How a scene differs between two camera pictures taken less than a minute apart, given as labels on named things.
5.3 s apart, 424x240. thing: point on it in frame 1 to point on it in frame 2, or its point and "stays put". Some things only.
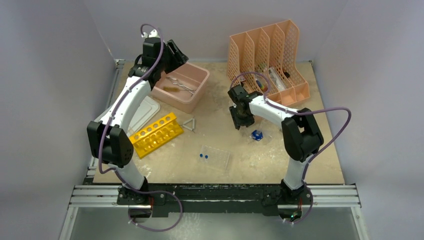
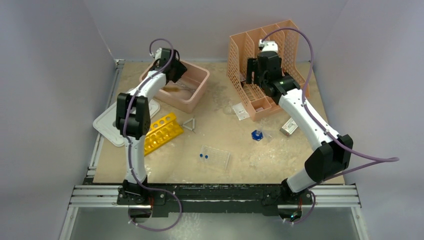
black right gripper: x=238 y=122 to x=253 y=67
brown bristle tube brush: x=168 y=88 stays put
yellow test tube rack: x=149 y=139 stays put
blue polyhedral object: x=257 y=135 stays put
